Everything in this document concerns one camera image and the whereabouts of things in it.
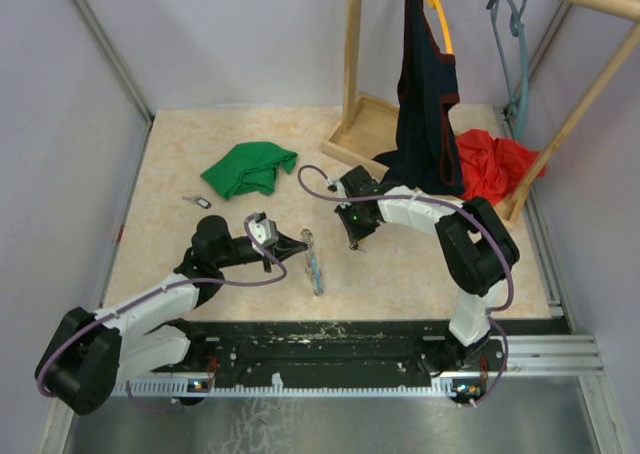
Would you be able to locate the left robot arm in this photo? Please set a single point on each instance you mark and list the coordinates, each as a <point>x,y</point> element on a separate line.
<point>93,352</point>

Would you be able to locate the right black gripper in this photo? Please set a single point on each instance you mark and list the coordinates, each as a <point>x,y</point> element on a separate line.
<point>355,233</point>

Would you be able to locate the green cloth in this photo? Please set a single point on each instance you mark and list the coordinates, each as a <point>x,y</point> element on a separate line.
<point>249,167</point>

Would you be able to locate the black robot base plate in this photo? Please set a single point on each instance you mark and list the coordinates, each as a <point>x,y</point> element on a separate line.
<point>333,354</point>

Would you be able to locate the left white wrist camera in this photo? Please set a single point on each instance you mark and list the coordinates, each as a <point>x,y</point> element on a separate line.
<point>261,230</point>

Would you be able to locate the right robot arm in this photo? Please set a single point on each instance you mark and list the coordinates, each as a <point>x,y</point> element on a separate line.
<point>479,251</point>

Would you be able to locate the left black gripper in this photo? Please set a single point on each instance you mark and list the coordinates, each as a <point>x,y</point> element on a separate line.
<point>287,247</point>

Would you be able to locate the dark navy garment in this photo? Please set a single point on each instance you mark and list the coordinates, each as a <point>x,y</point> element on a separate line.
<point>426,155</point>

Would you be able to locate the aluminium rail frame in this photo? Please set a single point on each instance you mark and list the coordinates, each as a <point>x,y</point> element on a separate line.
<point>524,356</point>

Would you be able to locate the red cloth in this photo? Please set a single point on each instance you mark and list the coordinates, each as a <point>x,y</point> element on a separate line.
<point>491,167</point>

